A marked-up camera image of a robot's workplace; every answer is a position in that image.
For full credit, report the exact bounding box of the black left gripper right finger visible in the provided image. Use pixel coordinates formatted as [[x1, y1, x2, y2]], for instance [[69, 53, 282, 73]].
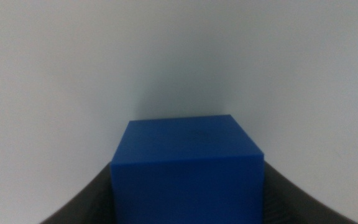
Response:
[[264, 161, 358, 224]]

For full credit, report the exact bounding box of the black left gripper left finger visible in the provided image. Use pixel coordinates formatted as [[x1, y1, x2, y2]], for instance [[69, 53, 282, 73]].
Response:
[[40, 162, 116, 224]]

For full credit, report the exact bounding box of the blue cube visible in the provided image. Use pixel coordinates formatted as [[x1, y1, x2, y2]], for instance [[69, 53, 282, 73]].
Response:
[[110, 114, 265, 224]]

